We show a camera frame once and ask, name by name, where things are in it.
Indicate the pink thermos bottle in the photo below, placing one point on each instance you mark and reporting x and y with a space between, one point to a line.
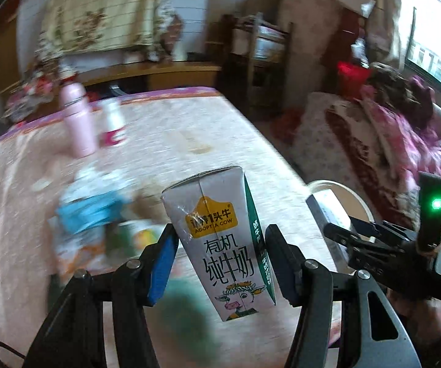
77 113

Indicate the cream round trash bin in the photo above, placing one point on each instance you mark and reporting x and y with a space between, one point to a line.
332 202

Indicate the floral covered sofa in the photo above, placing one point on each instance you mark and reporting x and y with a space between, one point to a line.
335 141

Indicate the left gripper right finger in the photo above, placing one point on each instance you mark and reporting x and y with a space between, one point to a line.
371 333

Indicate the floral cloth covered television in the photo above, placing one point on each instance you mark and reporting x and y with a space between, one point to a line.
69 27

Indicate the wooden tv cabinet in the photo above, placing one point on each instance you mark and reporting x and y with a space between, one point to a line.
147 76

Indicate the white tissue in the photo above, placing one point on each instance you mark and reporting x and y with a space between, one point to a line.
89 182

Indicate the red cushion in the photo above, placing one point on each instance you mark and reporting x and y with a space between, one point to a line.
350 80

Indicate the white orange patterned packet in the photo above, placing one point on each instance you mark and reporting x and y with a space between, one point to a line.
86 250

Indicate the plastic bags with snacks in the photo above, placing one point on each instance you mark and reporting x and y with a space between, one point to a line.
38 87

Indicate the white milk carton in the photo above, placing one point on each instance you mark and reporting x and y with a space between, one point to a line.
216 221

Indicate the white pink-labelled pill bottle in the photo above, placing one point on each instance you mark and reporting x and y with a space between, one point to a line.
114 124

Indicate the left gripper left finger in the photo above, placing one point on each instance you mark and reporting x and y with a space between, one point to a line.
72 334

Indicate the pink quilted table cover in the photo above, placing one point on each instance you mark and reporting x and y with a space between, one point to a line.
170 135

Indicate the wooden chair with boxes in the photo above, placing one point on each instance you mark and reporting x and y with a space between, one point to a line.
255 64

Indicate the blue wet wipes pack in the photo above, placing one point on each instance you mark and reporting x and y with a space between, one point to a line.
87 213

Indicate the dark brown garment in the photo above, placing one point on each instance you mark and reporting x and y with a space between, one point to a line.
412 98

